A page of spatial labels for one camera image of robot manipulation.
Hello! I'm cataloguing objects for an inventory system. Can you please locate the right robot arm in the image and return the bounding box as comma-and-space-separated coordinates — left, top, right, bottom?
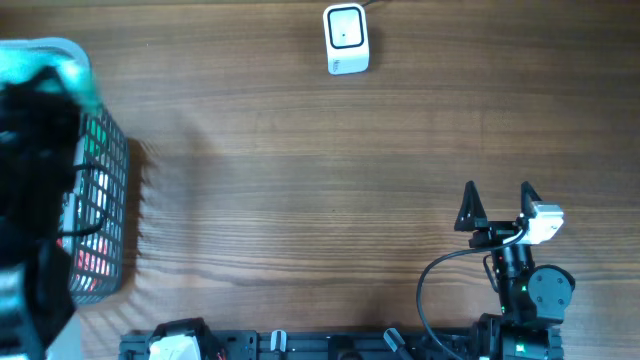
454, 181, 575, 359

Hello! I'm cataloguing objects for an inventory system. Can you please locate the grey plastic mesh basket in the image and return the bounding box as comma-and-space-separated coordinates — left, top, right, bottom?
1, 38, 129, 304

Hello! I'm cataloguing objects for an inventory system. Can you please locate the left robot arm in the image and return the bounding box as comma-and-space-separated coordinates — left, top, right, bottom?
1, 66, 81, 359

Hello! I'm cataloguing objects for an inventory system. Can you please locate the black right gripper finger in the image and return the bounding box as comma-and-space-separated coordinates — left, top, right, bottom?
454, 181, 487, 231
521, 181, 542, 218

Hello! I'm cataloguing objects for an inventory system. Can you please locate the white barcode scanner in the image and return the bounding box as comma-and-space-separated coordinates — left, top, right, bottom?
322, 3, 370, 76

